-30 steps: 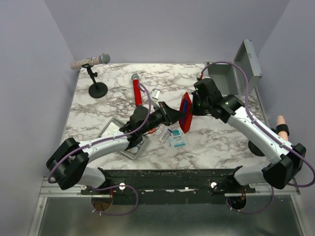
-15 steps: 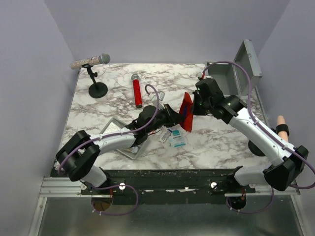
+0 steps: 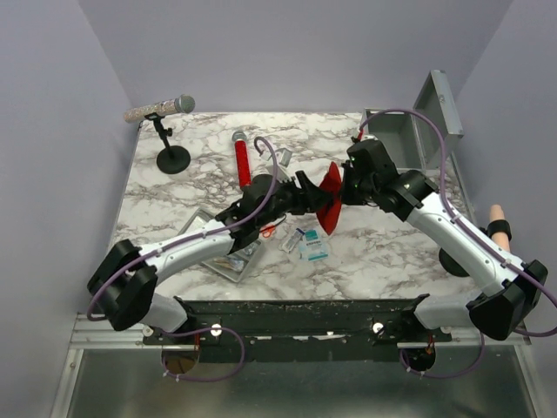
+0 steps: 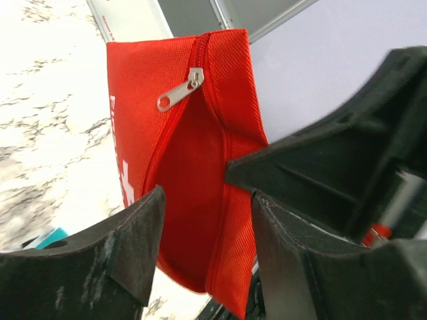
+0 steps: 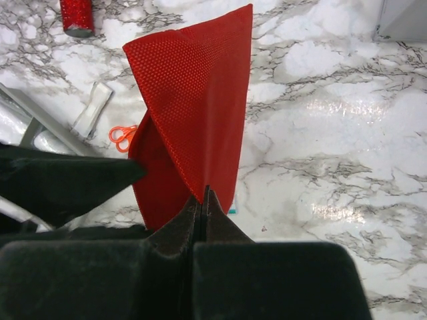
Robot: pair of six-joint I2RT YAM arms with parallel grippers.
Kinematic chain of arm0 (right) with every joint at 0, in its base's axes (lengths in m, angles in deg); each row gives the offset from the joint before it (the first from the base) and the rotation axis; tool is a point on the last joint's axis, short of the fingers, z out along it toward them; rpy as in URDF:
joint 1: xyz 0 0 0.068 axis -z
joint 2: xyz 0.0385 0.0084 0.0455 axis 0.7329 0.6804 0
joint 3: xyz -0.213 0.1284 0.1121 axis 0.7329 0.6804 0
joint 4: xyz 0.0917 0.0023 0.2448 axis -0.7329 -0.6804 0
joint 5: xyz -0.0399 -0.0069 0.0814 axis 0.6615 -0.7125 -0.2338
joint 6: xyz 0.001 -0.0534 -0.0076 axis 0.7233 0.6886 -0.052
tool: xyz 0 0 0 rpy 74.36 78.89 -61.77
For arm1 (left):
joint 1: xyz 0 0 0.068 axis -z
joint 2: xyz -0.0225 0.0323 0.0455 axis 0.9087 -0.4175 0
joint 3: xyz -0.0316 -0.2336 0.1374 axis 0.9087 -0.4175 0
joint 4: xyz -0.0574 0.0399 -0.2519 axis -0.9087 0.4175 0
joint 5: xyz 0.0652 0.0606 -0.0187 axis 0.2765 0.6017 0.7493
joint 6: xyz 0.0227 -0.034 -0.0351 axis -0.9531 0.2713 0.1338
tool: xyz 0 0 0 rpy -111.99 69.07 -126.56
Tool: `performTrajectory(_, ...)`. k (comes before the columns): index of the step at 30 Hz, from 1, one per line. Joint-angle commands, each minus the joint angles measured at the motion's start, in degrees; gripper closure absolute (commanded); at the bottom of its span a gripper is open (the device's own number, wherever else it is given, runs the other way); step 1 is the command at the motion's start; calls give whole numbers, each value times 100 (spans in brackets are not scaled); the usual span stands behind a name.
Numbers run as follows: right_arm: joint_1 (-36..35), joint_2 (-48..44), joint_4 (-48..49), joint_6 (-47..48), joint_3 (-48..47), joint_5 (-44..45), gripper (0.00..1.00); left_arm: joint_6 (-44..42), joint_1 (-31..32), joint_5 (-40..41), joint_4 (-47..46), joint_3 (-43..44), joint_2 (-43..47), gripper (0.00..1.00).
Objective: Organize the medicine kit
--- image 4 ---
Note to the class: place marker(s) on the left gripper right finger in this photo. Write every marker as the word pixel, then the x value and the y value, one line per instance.
pixel 307 273

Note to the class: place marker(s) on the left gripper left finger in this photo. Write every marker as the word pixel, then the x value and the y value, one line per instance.
pixel 103 272

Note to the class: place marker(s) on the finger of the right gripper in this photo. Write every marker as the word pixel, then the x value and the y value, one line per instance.
pixel 343 171

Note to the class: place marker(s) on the teal white wipe packet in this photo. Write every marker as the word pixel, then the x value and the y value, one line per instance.
pixel 43 240

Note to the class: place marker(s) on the red first aid pouch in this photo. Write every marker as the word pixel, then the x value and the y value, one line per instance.
pixel 181 109

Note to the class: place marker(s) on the grey metal medicine case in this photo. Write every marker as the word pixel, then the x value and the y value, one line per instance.
pixel 133 20

